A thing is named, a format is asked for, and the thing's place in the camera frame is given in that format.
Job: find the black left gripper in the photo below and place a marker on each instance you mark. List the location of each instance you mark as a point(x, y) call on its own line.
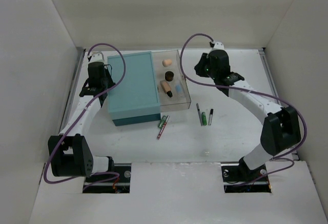
point(106, 79)

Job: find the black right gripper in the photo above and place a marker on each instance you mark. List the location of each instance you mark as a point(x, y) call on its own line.
point(198, 67)

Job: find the clear plastic bottle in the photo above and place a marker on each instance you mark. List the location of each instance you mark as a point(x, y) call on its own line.
point(179, 89)

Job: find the brown round jar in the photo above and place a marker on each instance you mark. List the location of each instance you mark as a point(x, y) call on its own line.
point(169, 76)

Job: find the beige makeup sponge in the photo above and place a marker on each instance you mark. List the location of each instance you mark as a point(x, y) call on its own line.
point(166, 62)

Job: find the beige foundation bottle black cap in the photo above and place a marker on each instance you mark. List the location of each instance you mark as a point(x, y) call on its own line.
point(166, 88)

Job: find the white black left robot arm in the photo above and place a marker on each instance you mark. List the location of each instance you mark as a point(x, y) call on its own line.
point(69, 151)

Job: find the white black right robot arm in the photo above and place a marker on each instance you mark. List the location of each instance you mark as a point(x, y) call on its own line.
point(280, 125)

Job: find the teal makeup box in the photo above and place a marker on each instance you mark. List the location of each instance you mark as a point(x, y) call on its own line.
point(135, 99)

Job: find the red makeup pencil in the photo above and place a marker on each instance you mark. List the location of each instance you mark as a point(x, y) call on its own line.
point(163, 127)

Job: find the grey eyeliner pencil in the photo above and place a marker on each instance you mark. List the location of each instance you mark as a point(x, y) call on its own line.
point(199, 114)

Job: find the clear acrylic drawer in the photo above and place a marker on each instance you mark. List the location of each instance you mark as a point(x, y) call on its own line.
point(171, 83)

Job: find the black silver mascara pen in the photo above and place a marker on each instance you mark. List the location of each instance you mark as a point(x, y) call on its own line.
point(210, 117)

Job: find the green tube right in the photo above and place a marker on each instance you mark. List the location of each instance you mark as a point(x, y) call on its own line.
point(204, 118)

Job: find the green tube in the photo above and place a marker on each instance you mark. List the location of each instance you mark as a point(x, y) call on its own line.
point(204, 118)
point(162, 121)

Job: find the green tube left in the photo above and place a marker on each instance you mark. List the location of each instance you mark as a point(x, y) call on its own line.
point(162, 121)

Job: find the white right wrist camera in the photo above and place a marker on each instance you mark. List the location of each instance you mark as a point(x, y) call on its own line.
point(216, 45)

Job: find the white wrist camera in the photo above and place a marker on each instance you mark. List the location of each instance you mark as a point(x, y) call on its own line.
point(216, 45)
point(96, 57)

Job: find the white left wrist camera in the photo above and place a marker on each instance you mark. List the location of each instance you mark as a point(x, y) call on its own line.
point(96, 57)

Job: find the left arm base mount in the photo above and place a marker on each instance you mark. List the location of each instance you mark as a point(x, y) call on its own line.
point(110, 183)

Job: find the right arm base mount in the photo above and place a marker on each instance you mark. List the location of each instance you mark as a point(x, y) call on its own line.
point(235, 181)

